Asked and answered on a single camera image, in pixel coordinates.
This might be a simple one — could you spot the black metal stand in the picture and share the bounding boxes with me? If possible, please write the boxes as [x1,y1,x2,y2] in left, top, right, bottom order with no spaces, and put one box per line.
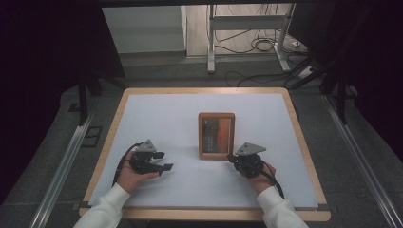
[318,70,359,125]
[76,71,128,126]

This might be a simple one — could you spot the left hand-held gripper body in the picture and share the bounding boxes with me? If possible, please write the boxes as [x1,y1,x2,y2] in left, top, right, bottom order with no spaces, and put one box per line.
[128,139,160,176]

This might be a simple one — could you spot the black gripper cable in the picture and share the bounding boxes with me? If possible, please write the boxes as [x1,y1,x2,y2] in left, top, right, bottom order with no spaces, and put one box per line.
[260,161,286,200]
[111,142,143,188]

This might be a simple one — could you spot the aluminium rail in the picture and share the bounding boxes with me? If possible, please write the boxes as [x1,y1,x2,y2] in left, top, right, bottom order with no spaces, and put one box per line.
[29,113,94,228]
[320,94,403,228]

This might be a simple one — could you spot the white power strip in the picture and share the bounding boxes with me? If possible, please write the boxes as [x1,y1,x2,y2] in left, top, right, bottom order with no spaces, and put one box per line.
[297,65,316,80]

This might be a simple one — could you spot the black floor socket plate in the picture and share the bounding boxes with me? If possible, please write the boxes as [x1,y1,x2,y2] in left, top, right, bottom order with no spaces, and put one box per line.
[81,125,104,148]

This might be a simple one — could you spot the orange wooden tray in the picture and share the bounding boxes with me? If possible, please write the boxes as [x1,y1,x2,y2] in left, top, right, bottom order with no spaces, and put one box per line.
[198,111,237,162]

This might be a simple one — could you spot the white table mat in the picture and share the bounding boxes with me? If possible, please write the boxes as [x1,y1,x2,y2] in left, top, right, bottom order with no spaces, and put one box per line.
[87,92,319,210]

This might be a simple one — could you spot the long black floor cable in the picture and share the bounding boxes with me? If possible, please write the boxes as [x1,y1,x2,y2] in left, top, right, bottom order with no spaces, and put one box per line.
[224,69,288,88]

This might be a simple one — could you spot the person's right hand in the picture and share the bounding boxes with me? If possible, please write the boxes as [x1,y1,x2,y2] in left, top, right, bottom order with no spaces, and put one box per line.
[241,161,278,195]

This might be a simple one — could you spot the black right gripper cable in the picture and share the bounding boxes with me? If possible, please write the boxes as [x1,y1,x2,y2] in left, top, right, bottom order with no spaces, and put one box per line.
[260,161,286,200]

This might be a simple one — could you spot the white cabinet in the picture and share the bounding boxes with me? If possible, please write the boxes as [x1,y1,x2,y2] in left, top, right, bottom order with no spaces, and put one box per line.
[101,5,187,55]

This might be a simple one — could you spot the dark curtain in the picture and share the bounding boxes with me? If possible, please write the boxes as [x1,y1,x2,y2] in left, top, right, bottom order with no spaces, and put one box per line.
[0,0,126,205]
[287,0,403,162]

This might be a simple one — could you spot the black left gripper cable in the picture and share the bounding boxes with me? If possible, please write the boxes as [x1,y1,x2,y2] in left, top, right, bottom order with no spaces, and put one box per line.
[111,142,143,188]

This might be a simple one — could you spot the white metal desk frame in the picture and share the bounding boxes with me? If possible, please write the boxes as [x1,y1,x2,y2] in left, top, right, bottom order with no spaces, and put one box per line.
[206,3,297,74]

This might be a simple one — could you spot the tangle of black floor cables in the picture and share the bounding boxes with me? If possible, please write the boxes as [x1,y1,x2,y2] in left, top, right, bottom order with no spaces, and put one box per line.
[214,28,309,55]

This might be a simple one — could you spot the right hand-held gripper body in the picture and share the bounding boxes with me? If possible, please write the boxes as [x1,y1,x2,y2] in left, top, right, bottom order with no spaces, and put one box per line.
[230,142,267,179]

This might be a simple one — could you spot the person's left hand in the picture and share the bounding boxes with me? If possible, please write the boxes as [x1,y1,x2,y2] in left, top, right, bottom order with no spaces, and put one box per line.
[116,150,160,195]

